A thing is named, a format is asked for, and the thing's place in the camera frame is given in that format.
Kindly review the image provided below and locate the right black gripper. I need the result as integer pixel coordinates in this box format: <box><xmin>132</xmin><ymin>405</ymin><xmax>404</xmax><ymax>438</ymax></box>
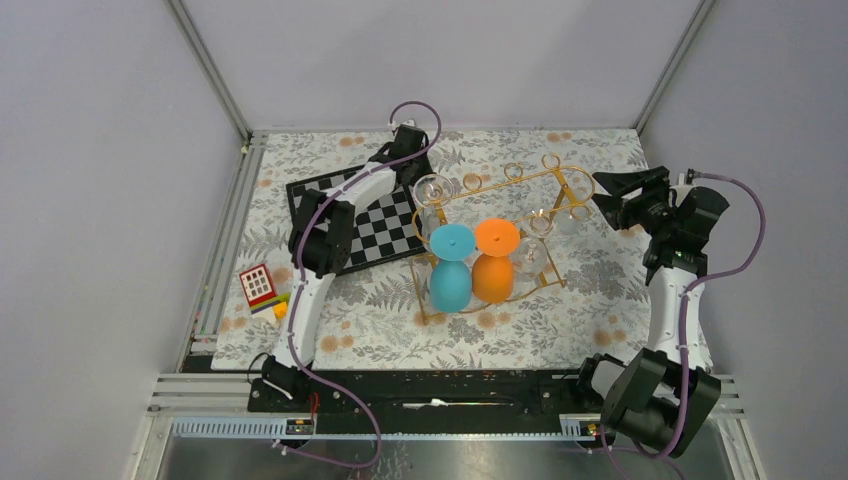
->
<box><xmin>591</xmin><ymin>166</ymin><xmax>677</xmax><ymax>239</ymax></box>

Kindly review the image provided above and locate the round clear wine glass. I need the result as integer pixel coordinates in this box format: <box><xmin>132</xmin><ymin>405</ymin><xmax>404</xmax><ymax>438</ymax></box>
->
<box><xmin>511</xmin><ymin>209</ymin><xmax>555</xmax><ymax>281</ymax></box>

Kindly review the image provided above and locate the gold wire glass rack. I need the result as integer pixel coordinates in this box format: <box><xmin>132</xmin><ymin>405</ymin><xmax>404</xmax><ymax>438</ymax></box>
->
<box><xmin>409</xmin><ymin>154</ymin><xmax>597</xmax><ymax>320</ymax></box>

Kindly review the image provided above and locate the orange wine glass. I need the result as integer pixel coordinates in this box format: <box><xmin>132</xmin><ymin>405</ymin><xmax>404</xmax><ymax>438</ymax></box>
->
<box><xmin>472</xmin><ymin>218</ymin><xmax>520</xmax><ymax>304</ymax></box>

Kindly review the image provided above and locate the teal wine glass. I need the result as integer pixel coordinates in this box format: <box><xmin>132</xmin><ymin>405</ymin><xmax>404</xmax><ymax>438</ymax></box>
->
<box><xmin>429</xmin><ymin>224</ymin><xmax>476</xmax><ymax>313</ymax></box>

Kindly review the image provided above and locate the short clear glass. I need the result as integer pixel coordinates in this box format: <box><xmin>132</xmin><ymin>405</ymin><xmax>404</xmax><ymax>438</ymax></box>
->
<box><xmin>549</xmin><ymin>175</ymin><xmax>591</xmax><ymax>236</ymax></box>

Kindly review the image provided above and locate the clear champagne flute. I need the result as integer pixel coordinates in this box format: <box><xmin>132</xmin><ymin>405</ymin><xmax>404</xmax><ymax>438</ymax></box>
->
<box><xmin>412</xmin><ymin>174</ymin><xmax>454</xmax><ymax>237</ymax></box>

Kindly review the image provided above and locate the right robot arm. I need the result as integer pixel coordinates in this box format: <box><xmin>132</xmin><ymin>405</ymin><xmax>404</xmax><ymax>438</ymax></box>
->
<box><xmin>573</xmin><ymin>167</ymin><xmax>729</xmax><ymax>458</ymax></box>

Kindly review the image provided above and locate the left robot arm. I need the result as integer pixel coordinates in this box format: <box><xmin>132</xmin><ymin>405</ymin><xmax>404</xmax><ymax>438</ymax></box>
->
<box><xmin>263</xmin><ymin>125</ymin><xmax>433</xmax><ymax>411</ymax></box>

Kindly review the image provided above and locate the floral table mat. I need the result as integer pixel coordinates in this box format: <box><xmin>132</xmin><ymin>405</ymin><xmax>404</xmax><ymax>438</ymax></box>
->
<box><xmin>235</xmin><ymin>129</ymin><xmax>650</xmax><ymax>370</ymax></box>

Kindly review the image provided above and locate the black white chessboard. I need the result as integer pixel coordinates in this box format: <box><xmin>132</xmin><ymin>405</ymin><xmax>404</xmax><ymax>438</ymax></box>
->
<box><xmin>286</xmin><ymin>165</ymin><xmax>425</xmax><ymax>275</ymax></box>

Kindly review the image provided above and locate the colourful toy block house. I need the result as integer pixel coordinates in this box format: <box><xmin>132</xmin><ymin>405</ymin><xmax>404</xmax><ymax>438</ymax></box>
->
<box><xmin>237</xmin><ymin>263</ymin><xmax>290</xmax><ymax>328</ymax></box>

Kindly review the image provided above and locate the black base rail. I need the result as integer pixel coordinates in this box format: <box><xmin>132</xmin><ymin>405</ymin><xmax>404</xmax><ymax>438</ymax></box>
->
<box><xmin>247</xmin><ymin>369</ymin><xmax>603</xmax><ymax>436</ymax></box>

